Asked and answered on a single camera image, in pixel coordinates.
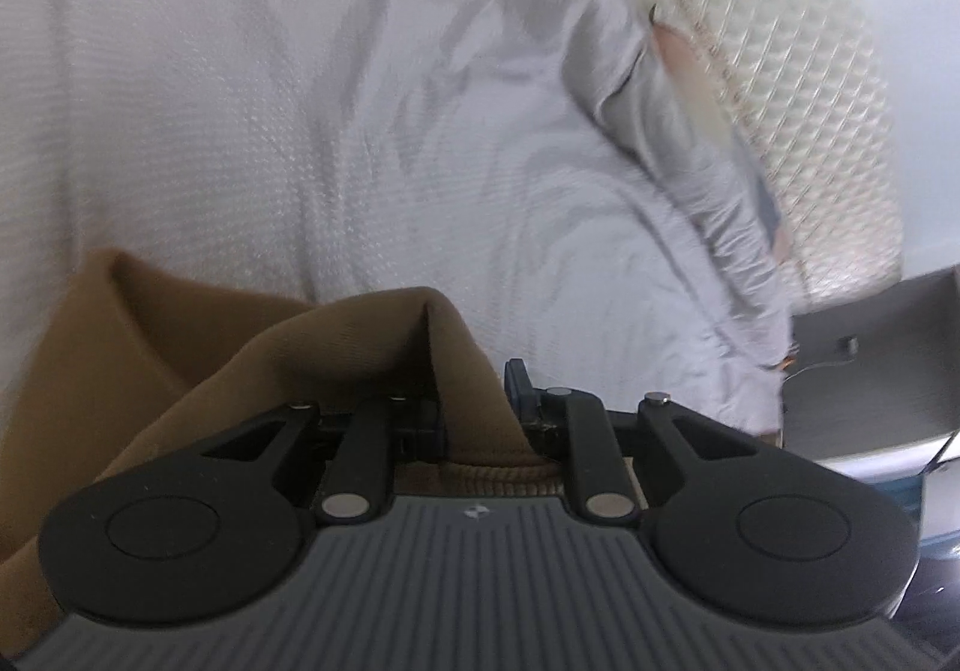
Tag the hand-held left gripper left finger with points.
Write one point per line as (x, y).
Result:
(375, 446)

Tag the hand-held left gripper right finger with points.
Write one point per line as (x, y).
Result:
(592, 446)

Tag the brown hoodie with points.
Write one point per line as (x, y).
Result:
(150, 356)

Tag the grey duvet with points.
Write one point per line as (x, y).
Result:
(300, 116)

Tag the patterned pillow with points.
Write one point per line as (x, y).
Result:
(690, 63)

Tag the cream quilted headboard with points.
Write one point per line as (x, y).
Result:
(802, 86)

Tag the wall charger plug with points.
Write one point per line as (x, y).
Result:
(848, 343)

